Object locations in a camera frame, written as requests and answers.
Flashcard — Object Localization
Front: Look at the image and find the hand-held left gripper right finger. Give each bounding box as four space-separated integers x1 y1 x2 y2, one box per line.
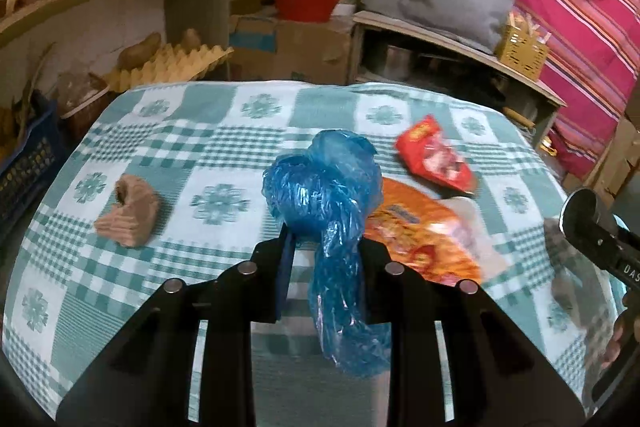
360 242 586 427

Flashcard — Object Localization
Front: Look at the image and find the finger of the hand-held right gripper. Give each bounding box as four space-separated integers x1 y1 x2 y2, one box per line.
559 188 623 260

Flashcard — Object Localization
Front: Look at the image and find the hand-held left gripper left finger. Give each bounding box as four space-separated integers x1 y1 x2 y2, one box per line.
55 224 296 427

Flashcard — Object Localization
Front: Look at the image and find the blue plastic bag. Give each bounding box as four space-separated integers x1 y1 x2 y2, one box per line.
262 129 393 378

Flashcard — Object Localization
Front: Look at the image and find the person's right hand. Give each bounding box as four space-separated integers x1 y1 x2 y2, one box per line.
602 307 640 370

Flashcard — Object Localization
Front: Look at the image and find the orange snack packet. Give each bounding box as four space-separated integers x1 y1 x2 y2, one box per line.
362 177 483 288

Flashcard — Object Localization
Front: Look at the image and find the small plastic oil bottle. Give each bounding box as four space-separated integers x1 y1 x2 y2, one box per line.
537 134 561 162

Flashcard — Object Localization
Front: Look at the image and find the green checkered tablecloth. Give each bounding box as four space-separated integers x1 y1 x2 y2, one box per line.
2 79 623 427

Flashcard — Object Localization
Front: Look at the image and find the red snack packet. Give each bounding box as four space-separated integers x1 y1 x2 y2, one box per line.
395 114 476 195

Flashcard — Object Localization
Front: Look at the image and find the yellow chopstick holder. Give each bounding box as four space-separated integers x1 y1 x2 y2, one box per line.
495 22 551 80

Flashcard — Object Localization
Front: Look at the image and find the wooden cabinet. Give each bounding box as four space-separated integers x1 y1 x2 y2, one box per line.
350 9 568 148

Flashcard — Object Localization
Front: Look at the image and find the bundle of chopsticks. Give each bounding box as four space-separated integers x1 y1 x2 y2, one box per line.
507 11 551 38

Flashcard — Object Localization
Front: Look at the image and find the cardboard box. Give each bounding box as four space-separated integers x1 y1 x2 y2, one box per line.
229 9 353 85

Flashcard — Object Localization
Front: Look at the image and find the steel pot in cabinet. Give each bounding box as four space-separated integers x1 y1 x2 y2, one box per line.
370 39 441 80

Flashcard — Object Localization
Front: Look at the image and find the yellow egg tray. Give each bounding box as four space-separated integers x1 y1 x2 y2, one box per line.
102 44 235 92

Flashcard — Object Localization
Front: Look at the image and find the small potato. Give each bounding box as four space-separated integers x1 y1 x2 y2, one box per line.
179 28 203 52

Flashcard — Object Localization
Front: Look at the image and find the large potato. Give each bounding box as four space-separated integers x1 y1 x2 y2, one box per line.
117 32 163 68

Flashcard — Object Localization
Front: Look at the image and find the brown woven basket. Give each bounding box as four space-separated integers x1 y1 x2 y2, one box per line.
57 72 113 138

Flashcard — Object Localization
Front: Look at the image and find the blue plastic crate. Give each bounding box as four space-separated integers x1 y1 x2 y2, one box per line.
0 94 68 238

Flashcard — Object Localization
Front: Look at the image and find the wooden tool handle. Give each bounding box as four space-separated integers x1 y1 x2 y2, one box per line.
502 106 536 128

